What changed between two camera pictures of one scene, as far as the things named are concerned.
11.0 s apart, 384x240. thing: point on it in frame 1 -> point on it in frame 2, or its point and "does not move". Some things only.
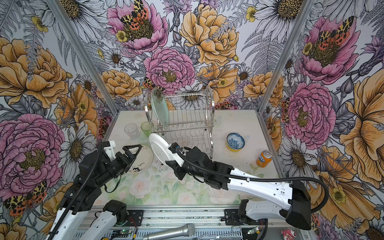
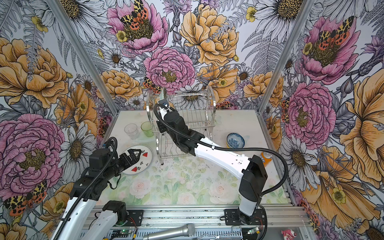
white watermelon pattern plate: (160, 148) -> (144, 162)
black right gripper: (177, 169) -> (162, 123)
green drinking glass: (146, 127) does not move
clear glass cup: (132, 131) does not move
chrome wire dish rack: (186, 118) does not move
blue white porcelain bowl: (235, 141) does not move
